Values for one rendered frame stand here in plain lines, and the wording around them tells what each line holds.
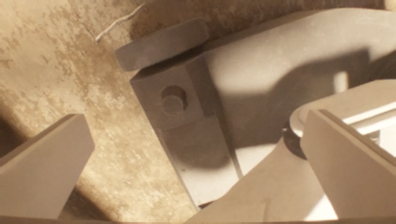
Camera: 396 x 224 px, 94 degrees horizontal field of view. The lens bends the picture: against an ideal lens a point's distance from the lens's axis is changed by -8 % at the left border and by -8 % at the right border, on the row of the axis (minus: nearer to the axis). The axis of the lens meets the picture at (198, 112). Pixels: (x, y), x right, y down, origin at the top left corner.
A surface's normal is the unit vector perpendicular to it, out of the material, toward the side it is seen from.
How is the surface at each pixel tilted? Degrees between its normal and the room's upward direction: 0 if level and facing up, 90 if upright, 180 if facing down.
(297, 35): 0
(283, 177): 90
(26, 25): 0
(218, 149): 0
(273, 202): 90
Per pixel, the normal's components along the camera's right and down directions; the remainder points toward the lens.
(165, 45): 0.25, 0.36
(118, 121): 0.04, 0.41
